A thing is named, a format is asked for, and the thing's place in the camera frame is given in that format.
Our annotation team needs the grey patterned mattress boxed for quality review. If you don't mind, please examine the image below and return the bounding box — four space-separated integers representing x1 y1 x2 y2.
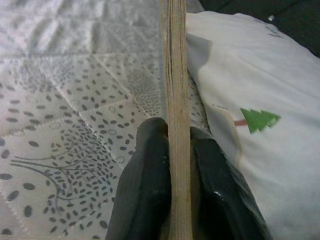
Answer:
0 0 211 240

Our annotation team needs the blue picture book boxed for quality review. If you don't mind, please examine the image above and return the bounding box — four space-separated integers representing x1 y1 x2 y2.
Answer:
159 0 201 240

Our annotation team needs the white pillow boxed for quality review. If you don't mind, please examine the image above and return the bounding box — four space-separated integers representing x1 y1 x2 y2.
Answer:
186 11 320 240

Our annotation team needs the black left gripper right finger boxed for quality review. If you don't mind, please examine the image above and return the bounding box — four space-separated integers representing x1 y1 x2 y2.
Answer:
189 126 274 240

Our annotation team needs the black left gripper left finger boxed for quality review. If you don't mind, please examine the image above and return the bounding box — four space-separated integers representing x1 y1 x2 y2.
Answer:
104 117 173 240

